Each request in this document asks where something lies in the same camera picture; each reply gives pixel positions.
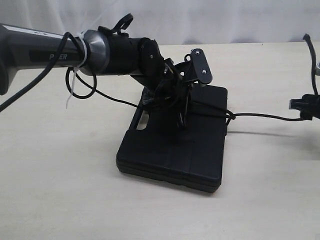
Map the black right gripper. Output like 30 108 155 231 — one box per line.
289 94 320 121

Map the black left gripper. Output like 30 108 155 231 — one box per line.
149 58 194 129

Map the black plastic carry case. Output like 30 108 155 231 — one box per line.
116 84 228 193

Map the black cord with frayed knot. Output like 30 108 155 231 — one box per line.
139 33 320 123

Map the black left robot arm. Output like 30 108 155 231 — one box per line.
0 14 190 127

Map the white backdrop curtain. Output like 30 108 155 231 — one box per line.
0 0 320 45

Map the white zip tie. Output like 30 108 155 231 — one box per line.
65 30 91 109

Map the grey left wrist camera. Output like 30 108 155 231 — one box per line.
175 48 213 86

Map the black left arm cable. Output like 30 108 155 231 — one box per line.
0 31 141 113

